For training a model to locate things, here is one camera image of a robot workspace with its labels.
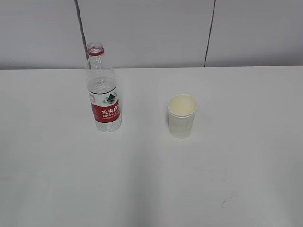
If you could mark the clear Nongfu Spring water bottle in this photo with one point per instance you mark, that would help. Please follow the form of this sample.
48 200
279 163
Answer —
102 89

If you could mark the white paper cup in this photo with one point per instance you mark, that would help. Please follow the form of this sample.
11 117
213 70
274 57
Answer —
181 113

